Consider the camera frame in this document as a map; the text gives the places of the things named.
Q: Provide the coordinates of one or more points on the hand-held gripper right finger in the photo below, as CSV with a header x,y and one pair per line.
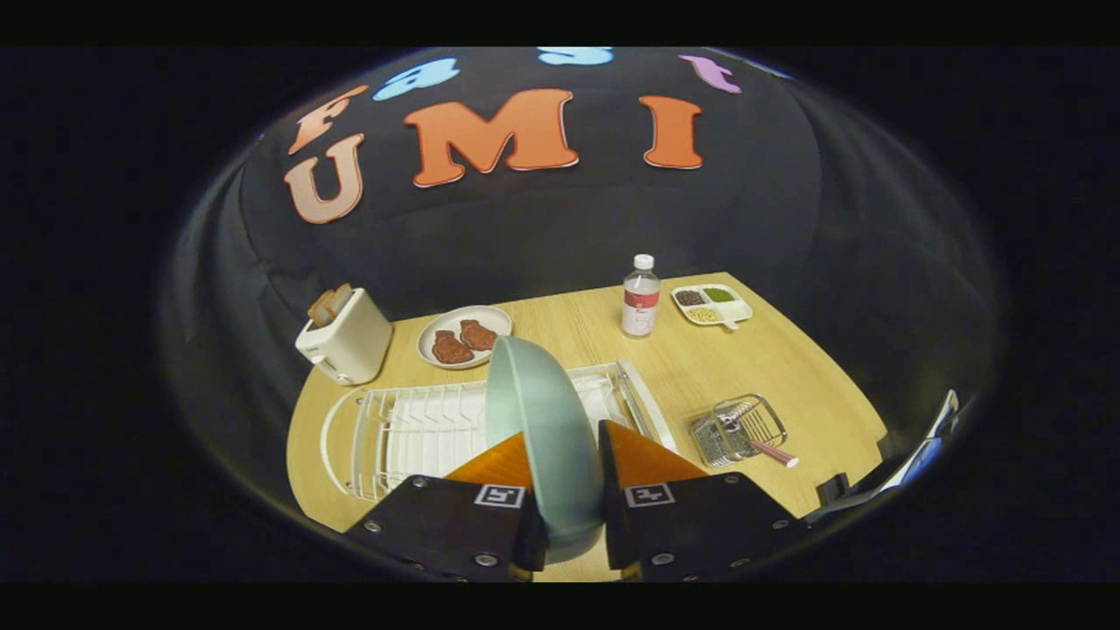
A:
x,y
612,525

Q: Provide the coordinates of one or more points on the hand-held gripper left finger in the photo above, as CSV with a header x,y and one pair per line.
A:
x,y
437,525

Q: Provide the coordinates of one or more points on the pile of green beans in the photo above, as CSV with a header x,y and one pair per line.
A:
x,y
718,295

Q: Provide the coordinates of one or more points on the red meat piece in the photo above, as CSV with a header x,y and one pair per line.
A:
x,y
479,335
451,348

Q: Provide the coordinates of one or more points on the mint green plate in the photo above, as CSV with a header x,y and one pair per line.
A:
x,y
547,437

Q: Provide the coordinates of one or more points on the white divided tray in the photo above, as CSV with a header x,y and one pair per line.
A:
x,y
738,311

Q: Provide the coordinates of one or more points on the pile of yellow beans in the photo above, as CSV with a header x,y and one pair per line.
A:
x,y
703,314

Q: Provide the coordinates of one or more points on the white toaster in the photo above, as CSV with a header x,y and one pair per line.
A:
x,y
354,346

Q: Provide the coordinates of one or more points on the cream round dish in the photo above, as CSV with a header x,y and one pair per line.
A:
x,y
490,317

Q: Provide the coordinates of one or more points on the pile of dark beans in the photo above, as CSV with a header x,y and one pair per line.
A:
x,y
689,297

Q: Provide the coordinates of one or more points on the brown toast slice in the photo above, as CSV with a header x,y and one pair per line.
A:
x,y
320,311
339,299

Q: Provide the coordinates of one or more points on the clear bottle with red label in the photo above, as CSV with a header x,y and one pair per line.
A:
x,y
640,306

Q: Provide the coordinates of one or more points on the white dish rack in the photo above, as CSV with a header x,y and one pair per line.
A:
x,y
420,429

